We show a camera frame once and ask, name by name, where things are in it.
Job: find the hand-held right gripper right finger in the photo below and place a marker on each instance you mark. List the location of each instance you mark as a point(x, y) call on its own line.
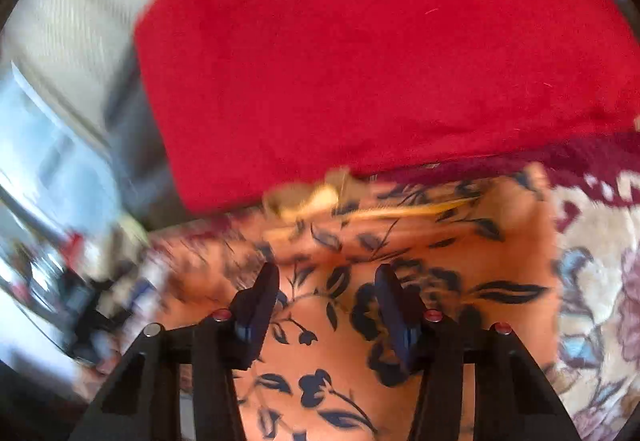
point(400, 316)

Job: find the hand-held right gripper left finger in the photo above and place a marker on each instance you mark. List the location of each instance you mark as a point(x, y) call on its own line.
point(252, 316)

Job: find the orange floral garment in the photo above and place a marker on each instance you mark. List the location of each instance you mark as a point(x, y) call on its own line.
point(340, 346)

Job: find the red blanket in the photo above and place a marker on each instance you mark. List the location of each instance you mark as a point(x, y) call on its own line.
point(360, 61)

